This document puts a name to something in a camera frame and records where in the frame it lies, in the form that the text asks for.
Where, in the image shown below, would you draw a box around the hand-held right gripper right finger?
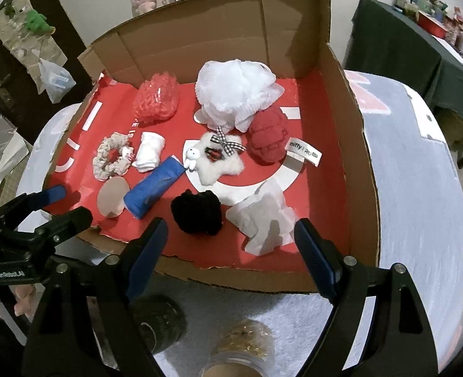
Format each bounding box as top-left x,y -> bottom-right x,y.
293,218 -> 440,377

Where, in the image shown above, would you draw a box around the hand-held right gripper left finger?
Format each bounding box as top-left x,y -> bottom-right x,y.
21,217 -> 169,377

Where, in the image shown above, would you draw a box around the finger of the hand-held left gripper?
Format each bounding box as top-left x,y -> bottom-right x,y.
0,186 -> 67,229
23,206 -> 94,253

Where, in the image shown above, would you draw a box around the beige round puff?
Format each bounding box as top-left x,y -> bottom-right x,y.
97,177 -> 131,218

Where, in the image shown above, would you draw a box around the cardboard box red inside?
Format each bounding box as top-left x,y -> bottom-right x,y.
43,0 -> 381,295

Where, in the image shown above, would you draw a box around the beige scrunchie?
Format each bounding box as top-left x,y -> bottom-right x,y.
93,133 -> 135,181

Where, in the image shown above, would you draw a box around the white cloth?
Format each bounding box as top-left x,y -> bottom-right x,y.
225,188 -> 297,256

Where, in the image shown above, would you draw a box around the black yarn ball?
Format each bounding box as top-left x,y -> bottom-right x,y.
170,189 -> 223,236

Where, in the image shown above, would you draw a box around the blue cloth roll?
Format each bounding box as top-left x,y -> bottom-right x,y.
123,155 -> 185,220

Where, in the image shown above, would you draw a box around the white sock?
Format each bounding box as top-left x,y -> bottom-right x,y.
131,131 -> 166,173

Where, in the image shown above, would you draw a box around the white star plush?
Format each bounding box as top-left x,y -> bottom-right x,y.
182,126 -> 248,186

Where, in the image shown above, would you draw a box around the red knitted ball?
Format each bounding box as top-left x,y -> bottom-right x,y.
246,107 -> 322,166

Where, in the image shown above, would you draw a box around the person's left hand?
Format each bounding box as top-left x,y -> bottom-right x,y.
0,284 -> 35,321

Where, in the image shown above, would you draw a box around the large glass jar green label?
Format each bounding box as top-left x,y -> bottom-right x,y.
129,294 -> 188,356

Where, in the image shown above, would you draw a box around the small glass jar gold contents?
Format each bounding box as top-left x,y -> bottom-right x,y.
198,319 -> 275,377

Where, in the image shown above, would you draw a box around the clear plastic bag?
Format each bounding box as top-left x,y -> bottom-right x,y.
38,58 -> 76,104

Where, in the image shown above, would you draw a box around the red mesh pouf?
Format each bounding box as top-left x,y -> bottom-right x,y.
133,71 -> 179,123

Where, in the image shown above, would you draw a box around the beige hanging cloth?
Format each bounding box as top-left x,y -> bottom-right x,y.
0,0 -> 68,87

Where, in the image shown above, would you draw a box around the green plush toy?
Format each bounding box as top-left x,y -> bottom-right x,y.
24,10 -> 55,35

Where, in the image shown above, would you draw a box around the white bath pouf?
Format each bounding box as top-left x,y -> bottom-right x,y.
195,59 -> 285,132

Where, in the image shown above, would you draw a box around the table with dark green cloth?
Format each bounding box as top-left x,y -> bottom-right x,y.
343,0 -> 463,166

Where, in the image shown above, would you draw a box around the row of bottles and jars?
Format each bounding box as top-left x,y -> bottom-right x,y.
345,0 -> 463,59

